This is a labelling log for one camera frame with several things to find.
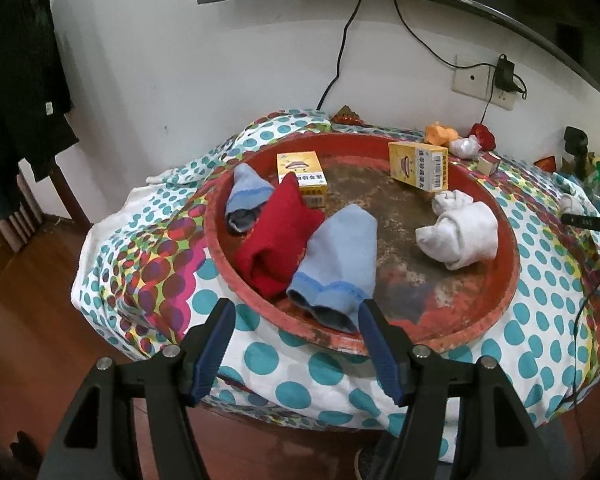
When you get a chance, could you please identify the light blue sock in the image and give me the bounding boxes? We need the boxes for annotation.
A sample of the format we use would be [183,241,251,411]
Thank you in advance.
[287,204,377,334]

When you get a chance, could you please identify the white sock ball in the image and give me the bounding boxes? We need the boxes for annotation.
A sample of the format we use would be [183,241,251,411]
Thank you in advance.
[415,202,498,271]

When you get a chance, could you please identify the yellow box with barcode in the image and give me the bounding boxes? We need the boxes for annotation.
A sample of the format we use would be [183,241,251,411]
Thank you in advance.
[388,141,449,193]

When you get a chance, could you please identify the yellow box with cartoon face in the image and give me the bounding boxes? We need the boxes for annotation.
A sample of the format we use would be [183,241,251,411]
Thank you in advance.
[276,151,328,209]

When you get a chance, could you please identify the polka dot bed sheet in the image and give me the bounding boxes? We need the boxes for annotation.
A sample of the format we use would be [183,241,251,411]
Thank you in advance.
[70,110,600,434]

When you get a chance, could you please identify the red sock in tray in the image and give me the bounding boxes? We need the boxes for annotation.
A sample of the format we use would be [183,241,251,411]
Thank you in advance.
[234,174,325,300]

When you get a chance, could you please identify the round red tray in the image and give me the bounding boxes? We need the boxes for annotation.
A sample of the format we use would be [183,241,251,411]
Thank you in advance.
[204,133,519,354]

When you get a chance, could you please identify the white rolled sock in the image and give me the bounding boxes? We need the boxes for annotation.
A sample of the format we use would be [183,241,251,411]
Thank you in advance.
[431,190,474,217]

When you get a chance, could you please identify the blue sock in tray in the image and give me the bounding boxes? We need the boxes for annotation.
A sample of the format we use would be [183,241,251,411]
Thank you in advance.
[225,164,274,234]

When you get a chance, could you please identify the small red gold box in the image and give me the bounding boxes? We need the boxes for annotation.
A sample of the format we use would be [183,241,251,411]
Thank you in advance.
[476,152,502,177]

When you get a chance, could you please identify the orange pig toy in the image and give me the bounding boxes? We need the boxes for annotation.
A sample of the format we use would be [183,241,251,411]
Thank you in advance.
[424,122,460,148]

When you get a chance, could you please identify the small red pouch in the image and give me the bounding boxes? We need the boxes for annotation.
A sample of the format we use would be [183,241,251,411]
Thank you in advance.
[469,122,496,152]

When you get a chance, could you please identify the red gold wrapper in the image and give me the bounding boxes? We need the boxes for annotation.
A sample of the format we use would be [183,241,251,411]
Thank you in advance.
[330,105,365,126]

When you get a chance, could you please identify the red envelope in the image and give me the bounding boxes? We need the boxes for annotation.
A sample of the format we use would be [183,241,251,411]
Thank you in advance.
[533,155,557,172]

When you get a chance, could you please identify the black power adapter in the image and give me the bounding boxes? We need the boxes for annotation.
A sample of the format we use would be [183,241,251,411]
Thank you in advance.
[493,54,518,93]

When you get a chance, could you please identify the dark hanging clothes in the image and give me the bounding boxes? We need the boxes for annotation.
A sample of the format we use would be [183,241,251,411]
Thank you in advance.
[0,0,79,220]

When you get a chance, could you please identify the white wall socket plate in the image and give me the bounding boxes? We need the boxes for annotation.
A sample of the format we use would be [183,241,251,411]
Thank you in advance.
[451,54,517,110]

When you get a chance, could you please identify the black TV cable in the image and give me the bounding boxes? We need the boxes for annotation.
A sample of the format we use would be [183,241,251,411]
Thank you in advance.
[315,0,368,112]

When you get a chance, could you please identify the black adapter cable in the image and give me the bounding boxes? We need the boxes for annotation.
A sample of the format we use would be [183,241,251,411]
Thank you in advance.
[391,0,529,126]

